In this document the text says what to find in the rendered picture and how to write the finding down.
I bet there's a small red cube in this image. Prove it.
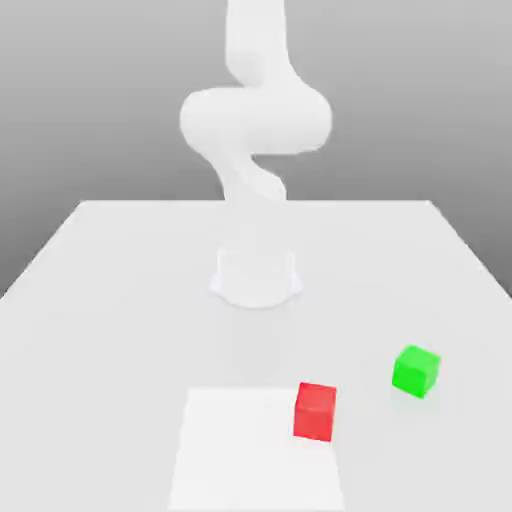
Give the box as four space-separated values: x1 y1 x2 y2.
292 381 338 444

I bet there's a small green cube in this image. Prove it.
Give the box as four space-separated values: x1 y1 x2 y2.
390 344 442 400

